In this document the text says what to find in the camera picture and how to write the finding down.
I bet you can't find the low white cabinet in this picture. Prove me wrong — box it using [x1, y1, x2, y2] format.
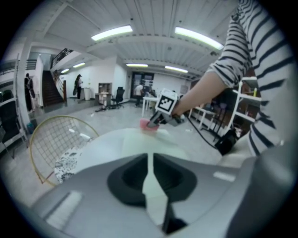
[83, 86, 93, 101]

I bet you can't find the gold wire chair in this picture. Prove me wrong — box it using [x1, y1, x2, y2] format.
[28, 115, 100, 187]

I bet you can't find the small grey desk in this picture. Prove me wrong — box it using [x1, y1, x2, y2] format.
[95, 93, 113, 106]

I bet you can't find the wooden shelf unit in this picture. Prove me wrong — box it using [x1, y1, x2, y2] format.
[98, 82, 113, 95]

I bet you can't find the black office chair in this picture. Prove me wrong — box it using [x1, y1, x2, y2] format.
[111, 86, 125, 109]

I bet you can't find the striped long-sleeve shirt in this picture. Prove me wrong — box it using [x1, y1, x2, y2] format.
[209, 0, 294, 157]

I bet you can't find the white work desk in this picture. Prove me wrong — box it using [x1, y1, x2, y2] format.
[142, 96, 162, 117]

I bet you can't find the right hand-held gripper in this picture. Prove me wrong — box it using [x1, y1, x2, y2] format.
[147, 88, 186, 129]

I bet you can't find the white metal storage rack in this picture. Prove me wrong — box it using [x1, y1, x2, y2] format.
[0, 53, 24, 154]

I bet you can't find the dark glass door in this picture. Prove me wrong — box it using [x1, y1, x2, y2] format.
[130, 72, 155, 99]

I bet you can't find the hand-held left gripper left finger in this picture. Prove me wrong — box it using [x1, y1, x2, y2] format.
[107, 153, 149, 208]

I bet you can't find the black waist pouch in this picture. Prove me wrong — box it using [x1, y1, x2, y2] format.
[214, 128, 238, 156]

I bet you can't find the small teal bin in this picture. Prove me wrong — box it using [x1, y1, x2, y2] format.
[26, 121, 38, 134]

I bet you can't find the white frame shelf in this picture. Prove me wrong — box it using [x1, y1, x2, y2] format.
[188, 76, 263, 140]

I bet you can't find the person's right forearm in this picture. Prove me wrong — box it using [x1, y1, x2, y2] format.
[172, 70, 234, 117]

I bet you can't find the floral seat cushion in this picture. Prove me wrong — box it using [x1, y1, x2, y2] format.
[54, 148, 84, 184]

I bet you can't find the pink small object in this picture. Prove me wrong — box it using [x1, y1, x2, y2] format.
[139, 118, 160, 132]

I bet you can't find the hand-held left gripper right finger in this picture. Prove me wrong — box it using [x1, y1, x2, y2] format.
[153, 153, 197, 202]

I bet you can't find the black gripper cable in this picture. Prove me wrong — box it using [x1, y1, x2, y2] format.
[183, 113, 221, 149]

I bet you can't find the dark staircase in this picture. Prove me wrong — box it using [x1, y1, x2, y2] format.
[41, 69, 68, 107]

